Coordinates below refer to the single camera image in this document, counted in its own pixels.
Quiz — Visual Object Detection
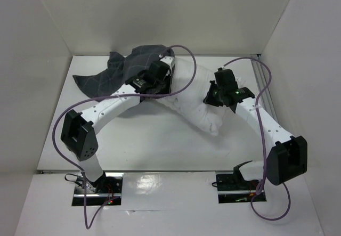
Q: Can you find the purple cable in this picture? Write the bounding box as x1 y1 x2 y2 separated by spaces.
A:
221 57 291 221
52 44 198 222

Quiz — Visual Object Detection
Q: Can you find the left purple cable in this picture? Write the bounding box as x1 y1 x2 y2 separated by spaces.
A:
52 44 198 222

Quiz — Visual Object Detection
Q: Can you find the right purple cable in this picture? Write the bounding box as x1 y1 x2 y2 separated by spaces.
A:
221 57 291 221

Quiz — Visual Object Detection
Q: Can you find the dark grey checked pillowcase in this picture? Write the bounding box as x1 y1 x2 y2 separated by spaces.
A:
72 45 174 102

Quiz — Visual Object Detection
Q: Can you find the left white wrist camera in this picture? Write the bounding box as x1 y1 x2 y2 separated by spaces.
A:
160 56 175 68

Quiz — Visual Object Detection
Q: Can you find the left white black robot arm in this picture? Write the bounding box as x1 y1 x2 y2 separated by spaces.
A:
61 56 175 193

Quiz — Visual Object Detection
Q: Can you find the white pillow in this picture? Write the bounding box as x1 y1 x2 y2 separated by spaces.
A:
157 58 229 136

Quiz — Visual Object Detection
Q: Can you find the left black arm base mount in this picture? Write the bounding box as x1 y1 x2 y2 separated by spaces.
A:
64 173 123 207

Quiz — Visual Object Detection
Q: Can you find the aluminium rail at table edge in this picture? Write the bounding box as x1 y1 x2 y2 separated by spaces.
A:
251 60 278 122

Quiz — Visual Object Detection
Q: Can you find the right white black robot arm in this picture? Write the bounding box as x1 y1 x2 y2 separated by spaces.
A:
204 68 307 185

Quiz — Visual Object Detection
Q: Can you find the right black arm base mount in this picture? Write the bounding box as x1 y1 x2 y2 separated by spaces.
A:
211 171 266 204

